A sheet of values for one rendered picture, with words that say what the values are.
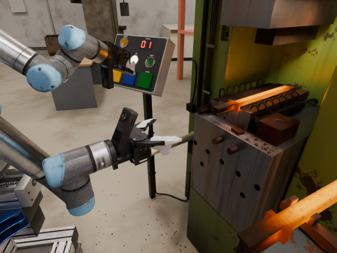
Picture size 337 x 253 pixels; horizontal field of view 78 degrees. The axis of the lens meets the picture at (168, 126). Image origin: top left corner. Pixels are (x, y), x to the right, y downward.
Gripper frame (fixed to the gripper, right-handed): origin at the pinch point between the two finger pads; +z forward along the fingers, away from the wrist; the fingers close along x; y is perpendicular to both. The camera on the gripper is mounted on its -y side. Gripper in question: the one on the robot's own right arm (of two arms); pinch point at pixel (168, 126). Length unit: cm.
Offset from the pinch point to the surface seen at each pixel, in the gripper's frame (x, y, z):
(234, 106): 1.3, -0.3, 29.3
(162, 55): -41.5, -12.6, 23.8
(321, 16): 8, -30, 61
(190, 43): -433, 51, 360
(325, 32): 4, -23, 79
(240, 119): 3.8, 4.5, 30.7
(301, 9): 8, -32, 46
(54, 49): -721, 79, 48
